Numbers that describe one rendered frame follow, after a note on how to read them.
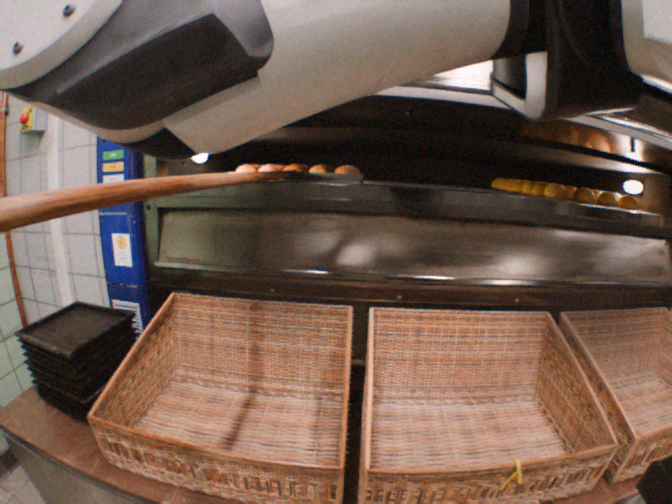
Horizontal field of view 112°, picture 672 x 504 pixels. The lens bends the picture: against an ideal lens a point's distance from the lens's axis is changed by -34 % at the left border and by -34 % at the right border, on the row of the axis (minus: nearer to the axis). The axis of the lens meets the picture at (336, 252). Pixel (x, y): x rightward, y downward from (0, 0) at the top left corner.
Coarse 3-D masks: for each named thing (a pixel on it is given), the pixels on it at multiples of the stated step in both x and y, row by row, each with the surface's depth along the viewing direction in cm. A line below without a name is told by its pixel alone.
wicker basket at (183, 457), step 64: (192, 320) 95; (256, 320) 95; (320, 320) 94; (128, 384) 70; (192, 384) 93; (256, 384) 94; (320, 384) 93; (128, 448) 55; (192, 448) 53; (256, 448) 71; (320, 448) 73
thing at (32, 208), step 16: (176, 176) 50; (192, 176) 54; (208, 176) 60; (224, 176) 67; (240, 176) 75; (256, 176) 86; (272, 176) 100; (288, 176) 120; (48, 192) 25; (64, 192) 27; (80, 192) 29; (96, 192) 31; (112, 192) 34; (128, 192) 37; (144, 192) 40; (160, 192) 44; (176, 192) 49; (0, 208) 19; (16, 208) 20; (32, 208) 22; (48, 208) 24; (64, 208) 27; (80, 208) 29; (96, 208) 32; (0, 224) 19; (16, 224) 21; (32, 224) 23
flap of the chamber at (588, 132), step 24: (384, 96) 69; (408, 96) 68; (432, 96) 68; (456, 96) 67; (480, 96) 67; (384, 120) 88; (408, 120) 86; (432, 120) 84; (456, 120) 81; (480, 120) 78; (504, 120) 75; (552, 120) 68; (576, 120) 65; (600, 120) 65; (576, 144) 83; (600, 144) 77; (624, 144) 71; (648, 144) 65
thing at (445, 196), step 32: (192, 192) 92; (224, 192) 91; (256, 192) 91; (288, 192) 90; (320, 192) 89; (352, 192) 89; (384, 192) 88; (416, 192) 87; (448, 192) 87; (480, 192) 88; (640, 224) 83
